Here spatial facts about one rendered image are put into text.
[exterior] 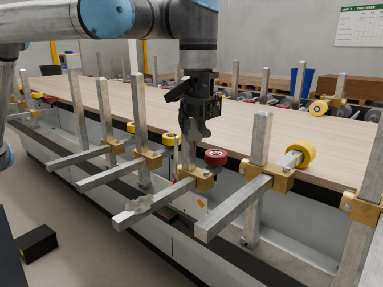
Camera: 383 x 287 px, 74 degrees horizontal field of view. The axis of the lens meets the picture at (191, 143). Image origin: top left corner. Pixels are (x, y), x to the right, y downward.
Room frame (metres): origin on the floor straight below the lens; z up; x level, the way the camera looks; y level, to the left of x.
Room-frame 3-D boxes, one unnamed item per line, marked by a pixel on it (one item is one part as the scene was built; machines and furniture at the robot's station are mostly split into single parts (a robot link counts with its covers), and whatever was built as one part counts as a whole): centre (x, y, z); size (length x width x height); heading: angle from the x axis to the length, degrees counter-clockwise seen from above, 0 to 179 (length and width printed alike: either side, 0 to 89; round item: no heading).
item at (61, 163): (1.03, 0.40, 0.83); 0.44 x 0.03 x 0.04; 138
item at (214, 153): (0.83, -0.09, 0.85); 0.08 x 0.08 x 0.11
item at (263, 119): (0.61, -0.18, 0.87); 0.04 x 0.04 x 0.48; 48
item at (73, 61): (1.28, 0.58, 1.18); 0.07 x 0.07 x 0.08; 48
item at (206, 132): (0.66, -0.03, 1.04); 0.06 x 0.03 x 0.09; 47
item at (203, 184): (0.77, -0.01, 0.85); 0.14 x 0.06 x 0.05; 48
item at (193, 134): (0.64, -0.01, 1.04); 0.06 x 0.03 x 0.09; 47
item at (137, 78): (0.95, 0.20, 0.93); 0.04 x 0.04 x 0.48; 48
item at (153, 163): (0.93, 0.18, 0.84); 0.14 x 0.06 x 0.05; 48
